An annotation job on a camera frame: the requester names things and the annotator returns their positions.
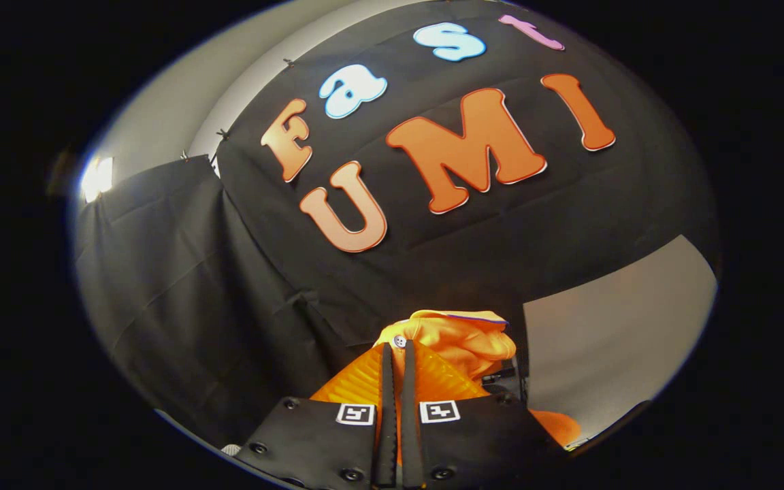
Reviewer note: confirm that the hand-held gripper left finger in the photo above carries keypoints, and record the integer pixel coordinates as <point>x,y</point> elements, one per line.
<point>386,422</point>

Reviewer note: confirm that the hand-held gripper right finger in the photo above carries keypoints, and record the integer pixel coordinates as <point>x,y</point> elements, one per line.
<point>411,422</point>

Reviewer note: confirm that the yellow polo shirt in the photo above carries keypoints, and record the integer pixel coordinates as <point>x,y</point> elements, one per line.
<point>460,340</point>

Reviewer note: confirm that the black backdrop cloth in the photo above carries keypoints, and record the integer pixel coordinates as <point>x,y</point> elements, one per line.
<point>229,286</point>

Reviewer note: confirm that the row of black clips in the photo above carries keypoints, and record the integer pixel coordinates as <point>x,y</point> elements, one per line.
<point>222,134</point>

